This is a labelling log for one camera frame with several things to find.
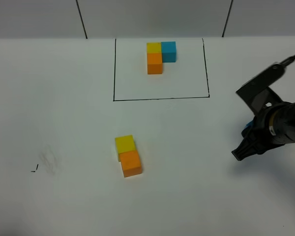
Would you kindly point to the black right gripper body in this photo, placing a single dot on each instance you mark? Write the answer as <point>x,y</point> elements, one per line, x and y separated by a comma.
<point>274,125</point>

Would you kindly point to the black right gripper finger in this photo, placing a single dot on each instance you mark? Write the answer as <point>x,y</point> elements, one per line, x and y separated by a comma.
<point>249,147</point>

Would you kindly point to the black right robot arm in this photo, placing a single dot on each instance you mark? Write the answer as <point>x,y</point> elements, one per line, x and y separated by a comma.
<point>271,128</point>

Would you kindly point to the template blue cube block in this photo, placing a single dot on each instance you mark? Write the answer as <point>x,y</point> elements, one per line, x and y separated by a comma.
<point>169,51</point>

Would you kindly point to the template orange cube block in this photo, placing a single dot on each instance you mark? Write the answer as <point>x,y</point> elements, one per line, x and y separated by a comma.
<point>154,63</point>

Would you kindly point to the template yellow cube block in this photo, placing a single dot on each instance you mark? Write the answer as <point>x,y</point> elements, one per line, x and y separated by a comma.
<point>154,48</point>

